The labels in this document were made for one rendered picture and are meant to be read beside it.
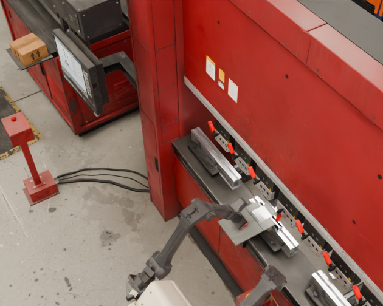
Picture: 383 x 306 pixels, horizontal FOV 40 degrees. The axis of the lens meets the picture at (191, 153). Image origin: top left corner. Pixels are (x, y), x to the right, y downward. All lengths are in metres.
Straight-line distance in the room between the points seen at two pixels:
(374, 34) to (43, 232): 3.02
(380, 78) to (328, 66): 0.21
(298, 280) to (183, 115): 1.25
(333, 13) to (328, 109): 0.36
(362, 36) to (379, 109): 0.31
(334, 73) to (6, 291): 2.91
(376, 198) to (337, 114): 0.35
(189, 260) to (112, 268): 0.57
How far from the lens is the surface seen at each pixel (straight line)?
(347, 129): 2.05
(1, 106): 5.34
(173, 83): 3.17
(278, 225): 2.97
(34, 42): 4.12
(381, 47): 2.00
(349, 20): 2.10
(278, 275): 2.32
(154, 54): 2.97
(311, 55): 2.03
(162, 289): 2.32
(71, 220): 4.28
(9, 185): 4.65
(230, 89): 2.70
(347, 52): 1.94
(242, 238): 2.90
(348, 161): 2.13
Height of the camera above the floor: 3.45
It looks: 49 degrees down
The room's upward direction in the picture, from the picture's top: 1 degrees counter-clockwise
